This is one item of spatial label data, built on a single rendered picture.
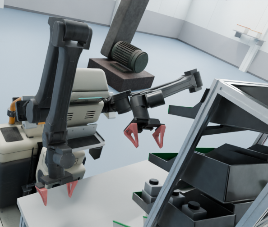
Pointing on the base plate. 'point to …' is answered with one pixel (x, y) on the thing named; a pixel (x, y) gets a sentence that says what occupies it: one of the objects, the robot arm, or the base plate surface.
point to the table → (90, 197)
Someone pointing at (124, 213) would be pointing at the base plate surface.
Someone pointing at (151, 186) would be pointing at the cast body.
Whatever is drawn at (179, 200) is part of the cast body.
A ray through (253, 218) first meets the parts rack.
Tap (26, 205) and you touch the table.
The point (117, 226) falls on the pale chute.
